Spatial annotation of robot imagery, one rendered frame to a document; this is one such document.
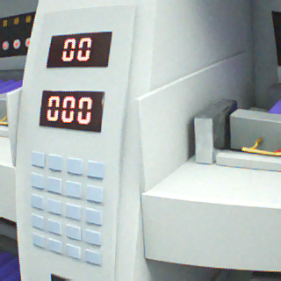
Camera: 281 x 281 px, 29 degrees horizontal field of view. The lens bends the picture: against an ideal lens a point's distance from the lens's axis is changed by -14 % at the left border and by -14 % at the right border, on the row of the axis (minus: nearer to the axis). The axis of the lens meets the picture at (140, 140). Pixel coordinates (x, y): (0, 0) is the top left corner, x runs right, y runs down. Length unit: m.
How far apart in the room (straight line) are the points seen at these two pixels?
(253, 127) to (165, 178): 0.07
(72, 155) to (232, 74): 0.15
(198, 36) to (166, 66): 0.05
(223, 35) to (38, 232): 0.20
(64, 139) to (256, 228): 0.13
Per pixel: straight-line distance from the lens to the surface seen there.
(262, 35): 0.51
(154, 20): 0.32
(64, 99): 0.34
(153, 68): 0.32
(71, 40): 0.34
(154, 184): 0.33
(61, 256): 0.35
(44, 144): 0.35
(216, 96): 0.40
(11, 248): 0.61
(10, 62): 0.62
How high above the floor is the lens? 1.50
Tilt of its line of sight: 3 degrees down
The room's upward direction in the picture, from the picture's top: 5 degrees clockwise
